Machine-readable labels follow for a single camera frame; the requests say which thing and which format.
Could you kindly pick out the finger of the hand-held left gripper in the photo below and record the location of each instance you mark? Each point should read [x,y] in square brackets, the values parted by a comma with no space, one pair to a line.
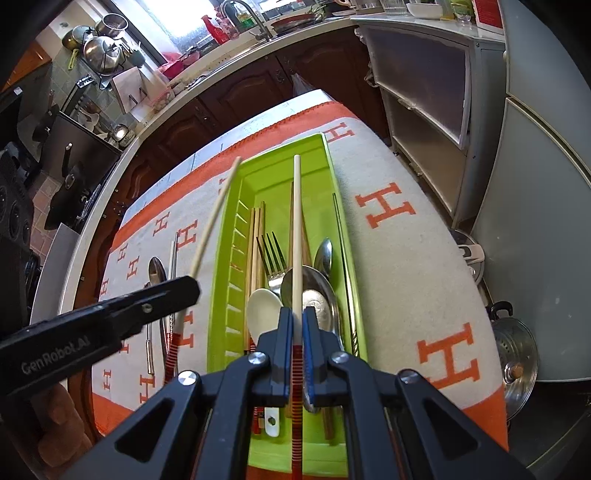
[175,295]

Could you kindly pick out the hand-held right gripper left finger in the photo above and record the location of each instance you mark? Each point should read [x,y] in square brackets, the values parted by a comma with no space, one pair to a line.
[287,350]

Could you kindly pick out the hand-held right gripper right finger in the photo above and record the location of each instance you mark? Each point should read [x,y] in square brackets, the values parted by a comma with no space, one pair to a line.
[308,355]

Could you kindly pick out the white chopstick red striped end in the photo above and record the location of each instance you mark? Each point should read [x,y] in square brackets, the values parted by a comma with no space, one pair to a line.
[217,212]
[298,221]

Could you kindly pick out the green plastic tray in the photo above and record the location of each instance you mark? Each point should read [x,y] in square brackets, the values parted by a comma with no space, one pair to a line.
[277,198]

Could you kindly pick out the person's left hand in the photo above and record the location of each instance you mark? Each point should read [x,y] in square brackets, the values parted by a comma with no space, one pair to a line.
[64,424]

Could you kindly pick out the metal chopstick twisted end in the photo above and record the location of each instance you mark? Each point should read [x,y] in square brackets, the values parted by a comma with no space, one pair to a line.
[344,267]
[174,258]

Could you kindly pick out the white ceramic spoon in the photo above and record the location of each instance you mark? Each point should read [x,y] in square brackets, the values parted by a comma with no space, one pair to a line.
[263,314]

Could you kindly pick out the large silver spoon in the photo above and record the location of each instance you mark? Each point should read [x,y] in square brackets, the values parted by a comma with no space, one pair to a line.
[286,288]

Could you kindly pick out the metal fork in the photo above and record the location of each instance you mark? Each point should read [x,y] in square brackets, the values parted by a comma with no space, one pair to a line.
[274,277]

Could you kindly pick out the bamboo chopstick red end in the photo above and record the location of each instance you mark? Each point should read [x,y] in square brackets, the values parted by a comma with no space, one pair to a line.
[256,240]
[251,249]

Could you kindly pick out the light wooden chopstick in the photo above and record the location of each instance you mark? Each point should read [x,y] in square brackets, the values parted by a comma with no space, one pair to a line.
[262,221]

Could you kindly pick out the orange and white printed cloth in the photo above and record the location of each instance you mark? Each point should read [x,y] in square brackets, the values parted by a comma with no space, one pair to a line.
[406,286]

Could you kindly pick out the black pan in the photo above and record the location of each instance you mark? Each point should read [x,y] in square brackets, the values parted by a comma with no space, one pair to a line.
[64,203]

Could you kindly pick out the stainless steel panel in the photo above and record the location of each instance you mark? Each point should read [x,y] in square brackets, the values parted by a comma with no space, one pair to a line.
[87,143]

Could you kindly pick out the steel pot lid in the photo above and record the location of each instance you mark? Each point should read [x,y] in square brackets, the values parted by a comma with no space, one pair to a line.
[515,350]

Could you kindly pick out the wooden cutting board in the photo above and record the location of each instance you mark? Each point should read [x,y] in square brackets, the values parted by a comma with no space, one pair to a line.
[138,87]

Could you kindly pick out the dark wooden base cabinets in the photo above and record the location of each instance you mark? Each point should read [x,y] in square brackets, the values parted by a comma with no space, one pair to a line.
[240,83]

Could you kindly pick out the pink bowl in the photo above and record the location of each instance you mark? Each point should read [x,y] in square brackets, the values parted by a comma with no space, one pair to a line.
[178,67]

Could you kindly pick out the white plastic bag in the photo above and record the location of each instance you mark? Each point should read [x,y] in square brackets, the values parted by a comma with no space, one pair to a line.
[298,85]

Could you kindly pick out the steel pot with lid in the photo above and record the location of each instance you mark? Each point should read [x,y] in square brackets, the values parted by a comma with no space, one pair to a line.
[101,55]

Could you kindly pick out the red bottle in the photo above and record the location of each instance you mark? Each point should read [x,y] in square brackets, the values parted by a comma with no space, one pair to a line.
[219,30]

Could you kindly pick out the brass coloured pot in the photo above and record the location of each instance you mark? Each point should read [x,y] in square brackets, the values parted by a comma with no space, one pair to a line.
[76,39]

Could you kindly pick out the steel colander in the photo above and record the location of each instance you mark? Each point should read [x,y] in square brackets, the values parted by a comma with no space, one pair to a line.
[111,25]

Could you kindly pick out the chrome faucet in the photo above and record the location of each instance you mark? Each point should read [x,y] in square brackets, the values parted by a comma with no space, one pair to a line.
[261,25]

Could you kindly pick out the grey refrigerator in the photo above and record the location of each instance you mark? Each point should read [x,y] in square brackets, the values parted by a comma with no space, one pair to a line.
[545,184]

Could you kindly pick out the grey shelf cabinet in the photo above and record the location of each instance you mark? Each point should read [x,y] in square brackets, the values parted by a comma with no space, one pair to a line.
[415,83]

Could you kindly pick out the red pan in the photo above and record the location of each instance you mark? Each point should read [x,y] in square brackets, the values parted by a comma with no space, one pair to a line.
[295,21]

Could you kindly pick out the white bowl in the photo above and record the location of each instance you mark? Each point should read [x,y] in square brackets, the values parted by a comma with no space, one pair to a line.
[422,11]

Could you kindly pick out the red box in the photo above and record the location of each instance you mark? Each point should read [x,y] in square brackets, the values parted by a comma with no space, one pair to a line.
[487,11]

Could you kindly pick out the orange wall cabinet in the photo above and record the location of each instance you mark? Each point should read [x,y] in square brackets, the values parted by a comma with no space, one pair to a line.
[30,64]

